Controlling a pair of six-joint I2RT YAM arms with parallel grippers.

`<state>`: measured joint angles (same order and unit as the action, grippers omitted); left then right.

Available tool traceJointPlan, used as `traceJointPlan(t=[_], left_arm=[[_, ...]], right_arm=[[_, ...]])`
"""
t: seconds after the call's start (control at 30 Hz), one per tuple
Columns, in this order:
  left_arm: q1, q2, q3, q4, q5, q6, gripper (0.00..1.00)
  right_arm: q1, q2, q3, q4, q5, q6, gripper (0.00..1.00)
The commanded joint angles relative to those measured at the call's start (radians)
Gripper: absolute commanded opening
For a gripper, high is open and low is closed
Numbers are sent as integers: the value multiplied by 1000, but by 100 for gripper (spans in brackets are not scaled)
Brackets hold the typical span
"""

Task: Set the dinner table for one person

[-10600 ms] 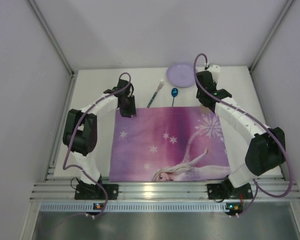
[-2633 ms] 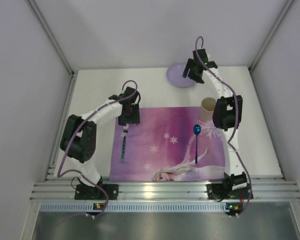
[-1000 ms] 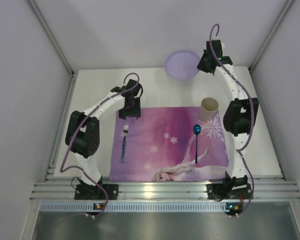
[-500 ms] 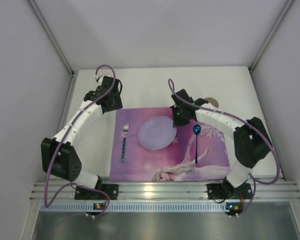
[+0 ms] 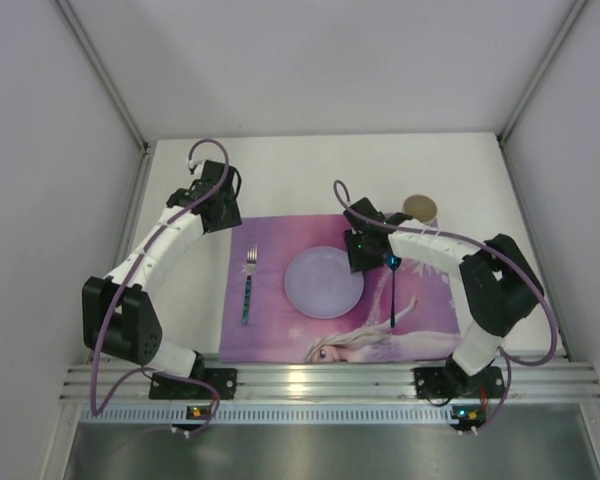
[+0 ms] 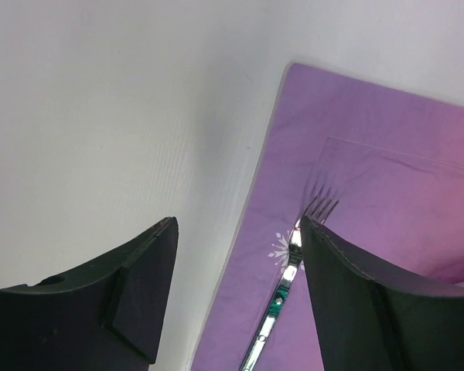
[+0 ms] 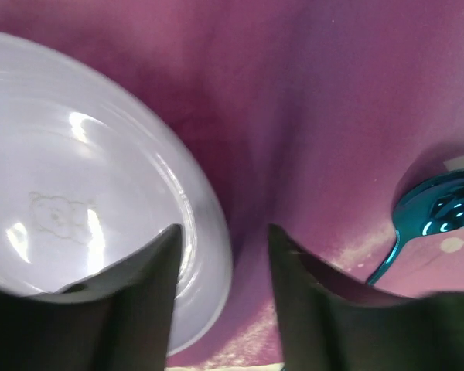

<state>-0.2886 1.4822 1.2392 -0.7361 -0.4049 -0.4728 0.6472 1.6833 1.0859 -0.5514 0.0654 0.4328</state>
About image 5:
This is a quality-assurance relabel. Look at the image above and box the fork with teal handle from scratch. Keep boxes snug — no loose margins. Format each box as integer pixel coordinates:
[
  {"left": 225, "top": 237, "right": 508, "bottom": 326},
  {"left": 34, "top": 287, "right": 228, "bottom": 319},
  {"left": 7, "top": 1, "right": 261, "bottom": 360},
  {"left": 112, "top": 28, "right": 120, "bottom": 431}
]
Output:
[{"left": 241, "top": 245, "right": 258, "bottom": 325}]

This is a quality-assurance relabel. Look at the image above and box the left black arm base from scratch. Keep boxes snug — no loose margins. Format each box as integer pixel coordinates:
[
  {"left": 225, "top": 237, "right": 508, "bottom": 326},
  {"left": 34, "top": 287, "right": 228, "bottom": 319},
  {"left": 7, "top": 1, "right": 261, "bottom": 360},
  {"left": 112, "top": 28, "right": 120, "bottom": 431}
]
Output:
[{"left": 149, "top": 368, "right": 238, "bottom": 400}]

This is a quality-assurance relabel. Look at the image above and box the left aluminium frame post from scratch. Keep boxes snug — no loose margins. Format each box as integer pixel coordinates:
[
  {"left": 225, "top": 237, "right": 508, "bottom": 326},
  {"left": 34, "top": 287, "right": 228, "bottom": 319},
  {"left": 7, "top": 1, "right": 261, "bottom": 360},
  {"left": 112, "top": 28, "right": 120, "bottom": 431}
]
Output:
[{"left": 54, "top": 0, "right": 154, "bottom": 151}]

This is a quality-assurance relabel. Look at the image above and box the beige paper cup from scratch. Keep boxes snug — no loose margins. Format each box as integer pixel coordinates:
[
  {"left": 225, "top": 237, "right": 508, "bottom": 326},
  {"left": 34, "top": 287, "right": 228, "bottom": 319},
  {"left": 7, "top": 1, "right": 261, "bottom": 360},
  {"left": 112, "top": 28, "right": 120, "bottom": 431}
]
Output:
[{"left": 402, "top": 194, "right": 438, "bottom": 225}]

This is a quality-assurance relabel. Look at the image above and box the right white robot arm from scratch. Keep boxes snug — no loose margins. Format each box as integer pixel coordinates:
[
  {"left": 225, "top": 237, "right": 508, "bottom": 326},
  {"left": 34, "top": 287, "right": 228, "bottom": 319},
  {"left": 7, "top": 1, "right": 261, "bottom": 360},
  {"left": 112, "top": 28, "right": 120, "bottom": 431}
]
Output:
[{"left": 344, "top": 197, "right": 546, "bottom": 381}]

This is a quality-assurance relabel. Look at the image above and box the aluminium mounting rail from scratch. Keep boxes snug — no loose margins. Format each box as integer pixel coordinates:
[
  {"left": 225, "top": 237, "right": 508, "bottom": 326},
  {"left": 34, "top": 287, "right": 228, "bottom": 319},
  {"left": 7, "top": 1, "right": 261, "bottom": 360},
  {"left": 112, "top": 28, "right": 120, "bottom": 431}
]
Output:
[{"left": 59, "top": 352, "right": 600, "bottom": 404}]

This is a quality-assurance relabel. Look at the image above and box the blue metallic spoon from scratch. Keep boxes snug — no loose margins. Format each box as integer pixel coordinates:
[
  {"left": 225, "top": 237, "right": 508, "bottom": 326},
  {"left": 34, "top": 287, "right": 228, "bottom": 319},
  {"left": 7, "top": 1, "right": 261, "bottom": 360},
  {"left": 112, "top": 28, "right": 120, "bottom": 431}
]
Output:
[{"left": 387, "top": 254, "right": 401, "bottom": 329}]

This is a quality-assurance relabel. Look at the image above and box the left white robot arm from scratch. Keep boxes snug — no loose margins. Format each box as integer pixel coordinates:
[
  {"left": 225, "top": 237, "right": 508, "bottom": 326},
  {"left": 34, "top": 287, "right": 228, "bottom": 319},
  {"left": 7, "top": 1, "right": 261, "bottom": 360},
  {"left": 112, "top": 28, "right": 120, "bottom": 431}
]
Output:
[{"left": 81, "top": 160, "right": 242, "bottom": 378}]

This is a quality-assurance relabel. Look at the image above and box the lilac plastic plate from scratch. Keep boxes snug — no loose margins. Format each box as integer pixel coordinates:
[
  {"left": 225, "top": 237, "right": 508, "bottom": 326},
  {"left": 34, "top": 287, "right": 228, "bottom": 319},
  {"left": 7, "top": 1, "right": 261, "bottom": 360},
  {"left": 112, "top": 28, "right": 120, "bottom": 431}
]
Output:
[{"left": 284, "top": 246, "right": 364, "bottom": 319}]

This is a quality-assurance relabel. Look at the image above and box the perforated cable duct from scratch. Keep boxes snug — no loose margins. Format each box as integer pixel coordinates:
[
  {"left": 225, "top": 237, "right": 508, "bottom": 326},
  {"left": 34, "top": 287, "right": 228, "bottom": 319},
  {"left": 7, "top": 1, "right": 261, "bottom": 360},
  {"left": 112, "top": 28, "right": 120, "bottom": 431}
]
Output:
[{"left": 80, "top": 402, "right": 481, "bottom": 425}]

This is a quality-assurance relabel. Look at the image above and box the right aluminium frame post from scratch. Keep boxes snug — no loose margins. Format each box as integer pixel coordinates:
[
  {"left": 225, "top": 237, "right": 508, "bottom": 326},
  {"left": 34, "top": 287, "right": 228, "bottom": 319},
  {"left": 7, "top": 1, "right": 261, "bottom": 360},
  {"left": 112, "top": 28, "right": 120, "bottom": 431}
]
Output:
[{"left": 496, "top": 0, "right": 591, "bottom": 148}]

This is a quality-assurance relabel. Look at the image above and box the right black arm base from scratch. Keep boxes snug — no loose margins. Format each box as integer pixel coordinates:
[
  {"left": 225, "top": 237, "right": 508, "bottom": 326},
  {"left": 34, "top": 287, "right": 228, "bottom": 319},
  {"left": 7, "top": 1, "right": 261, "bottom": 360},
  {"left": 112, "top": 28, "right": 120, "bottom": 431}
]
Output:
[{"left": 413, "top": 366, "right": 505, "bottom": 404}]

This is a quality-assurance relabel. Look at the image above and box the aluminium frame post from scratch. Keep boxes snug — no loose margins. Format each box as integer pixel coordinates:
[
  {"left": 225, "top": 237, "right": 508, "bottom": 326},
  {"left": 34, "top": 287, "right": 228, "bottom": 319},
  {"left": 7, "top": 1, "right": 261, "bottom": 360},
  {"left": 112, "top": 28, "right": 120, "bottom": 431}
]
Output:
[
  {"left": 54, "top": 0, "right": 154, "bottom": 151},
  {"left": 496, "top": 0, "right": 591, "bottom": 148}
]

